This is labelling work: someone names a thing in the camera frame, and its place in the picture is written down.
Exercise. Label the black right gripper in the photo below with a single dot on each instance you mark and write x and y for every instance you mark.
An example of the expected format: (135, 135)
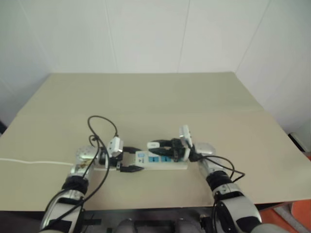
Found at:
(178, 148)

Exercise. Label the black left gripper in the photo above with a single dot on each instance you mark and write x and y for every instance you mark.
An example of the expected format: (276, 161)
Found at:
(116, 161)

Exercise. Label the white charger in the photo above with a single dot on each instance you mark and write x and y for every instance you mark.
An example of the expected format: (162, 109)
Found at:
(153, 145)

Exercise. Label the white power strip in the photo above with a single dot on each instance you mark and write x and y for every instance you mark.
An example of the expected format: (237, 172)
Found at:
(167, 165)

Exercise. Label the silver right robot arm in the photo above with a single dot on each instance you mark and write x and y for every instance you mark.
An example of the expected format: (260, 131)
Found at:
(206, 149)

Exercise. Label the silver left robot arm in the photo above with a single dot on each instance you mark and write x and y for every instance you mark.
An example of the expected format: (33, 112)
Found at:
(81, 154)

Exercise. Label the dark rounded shape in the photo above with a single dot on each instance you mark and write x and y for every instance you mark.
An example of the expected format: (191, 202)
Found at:
(124, 227)

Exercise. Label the white and black box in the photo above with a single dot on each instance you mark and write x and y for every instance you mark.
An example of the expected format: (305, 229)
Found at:
(300, 142)

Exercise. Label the orange object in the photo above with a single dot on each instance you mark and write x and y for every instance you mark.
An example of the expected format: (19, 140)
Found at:
(300, 213)

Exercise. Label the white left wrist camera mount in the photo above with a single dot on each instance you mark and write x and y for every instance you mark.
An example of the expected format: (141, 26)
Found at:
(115, 145)

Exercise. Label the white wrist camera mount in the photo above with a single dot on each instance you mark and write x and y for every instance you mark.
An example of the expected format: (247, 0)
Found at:
(186, 134)
(115, 145)

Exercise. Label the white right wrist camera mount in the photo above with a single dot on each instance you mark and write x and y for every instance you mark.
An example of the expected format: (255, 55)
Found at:
(186, 134)

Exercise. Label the black frame under table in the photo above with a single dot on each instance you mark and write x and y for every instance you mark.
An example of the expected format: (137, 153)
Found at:
(155, 214)

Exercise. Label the dark object at wall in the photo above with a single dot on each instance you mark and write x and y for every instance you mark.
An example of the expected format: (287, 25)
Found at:
(2, 128)

